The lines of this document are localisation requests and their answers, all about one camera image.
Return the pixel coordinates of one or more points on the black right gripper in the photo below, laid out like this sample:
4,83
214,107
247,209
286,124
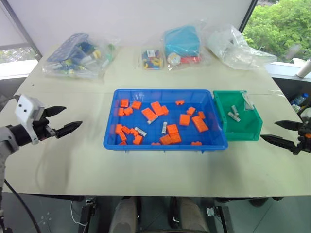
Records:
304,142

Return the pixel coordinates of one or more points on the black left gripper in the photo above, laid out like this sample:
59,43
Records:
42,127

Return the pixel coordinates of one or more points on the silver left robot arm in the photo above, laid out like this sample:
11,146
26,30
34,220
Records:
9,138

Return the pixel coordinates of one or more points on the green plastic bin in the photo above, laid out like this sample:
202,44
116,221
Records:
243,132

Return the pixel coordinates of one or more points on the clear box of colourful pieces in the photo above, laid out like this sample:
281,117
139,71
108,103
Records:
151,59

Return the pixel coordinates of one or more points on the plastic bag with teal box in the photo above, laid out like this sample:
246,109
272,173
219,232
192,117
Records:
183,43

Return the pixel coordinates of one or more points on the plastic water bottles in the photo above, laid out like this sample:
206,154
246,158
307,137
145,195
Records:
297,100

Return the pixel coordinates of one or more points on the clear plastic label card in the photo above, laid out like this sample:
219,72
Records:
247,103

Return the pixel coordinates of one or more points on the plastic bag with blue rack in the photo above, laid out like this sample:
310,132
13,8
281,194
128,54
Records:
77,58

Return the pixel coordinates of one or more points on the white cylinder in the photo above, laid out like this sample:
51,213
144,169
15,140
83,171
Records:
303,69

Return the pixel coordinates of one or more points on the large orange toy block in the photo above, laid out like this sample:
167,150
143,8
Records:
175,138
165,139
149,114
157,108
199,124
172,128
184,120

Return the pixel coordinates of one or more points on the crumpled clear plastic bag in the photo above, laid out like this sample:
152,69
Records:
238,49

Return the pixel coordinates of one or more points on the blue plastic tray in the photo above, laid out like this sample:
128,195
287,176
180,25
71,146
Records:
155,145

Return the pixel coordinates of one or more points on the tan rounded leg shape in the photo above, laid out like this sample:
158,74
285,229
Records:
122,214
192,214

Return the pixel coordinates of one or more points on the round white patterned tape roll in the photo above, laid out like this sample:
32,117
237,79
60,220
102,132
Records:
173,59

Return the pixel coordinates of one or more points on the black table leg bracket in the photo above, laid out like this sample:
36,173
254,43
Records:
219,214
88,212

